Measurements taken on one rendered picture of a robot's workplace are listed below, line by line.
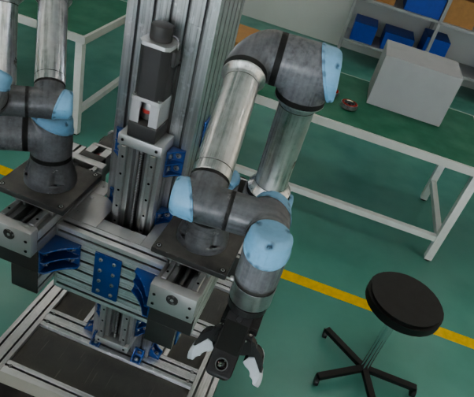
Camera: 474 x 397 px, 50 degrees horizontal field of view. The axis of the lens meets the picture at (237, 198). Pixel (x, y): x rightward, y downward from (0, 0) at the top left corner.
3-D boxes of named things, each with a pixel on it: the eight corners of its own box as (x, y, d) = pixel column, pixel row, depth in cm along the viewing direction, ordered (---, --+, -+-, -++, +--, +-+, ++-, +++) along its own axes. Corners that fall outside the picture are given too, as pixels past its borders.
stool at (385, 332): (323, 319, 278) (361, 243, 246) (411, 352, 274) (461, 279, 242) (309, 404, 234) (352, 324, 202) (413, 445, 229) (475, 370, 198)
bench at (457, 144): (176, 110, 433) (192, 23, 390) (429, 198, 413) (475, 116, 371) (131, 158, 359) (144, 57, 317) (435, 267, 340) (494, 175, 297)
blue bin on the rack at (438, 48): (415, 50, 653) (425, 27, 637) (436, 57, 652) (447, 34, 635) (416, 60, 619) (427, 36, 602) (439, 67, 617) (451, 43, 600)
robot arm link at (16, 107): (26, 120, 131) (24, 116, 120) (-23, 116, 127) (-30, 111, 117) (27, 88, 130) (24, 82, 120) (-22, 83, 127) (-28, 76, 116)
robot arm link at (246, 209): (240, 177, 95) (230, 211, 86) (298, 194, 95) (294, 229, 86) (231, 210, 99) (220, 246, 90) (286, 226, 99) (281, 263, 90)
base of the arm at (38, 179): (42, 159, 161) (43, 131, 156) (86, 176, 160) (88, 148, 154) (12, 182, 149) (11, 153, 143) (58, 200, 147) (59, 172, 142)
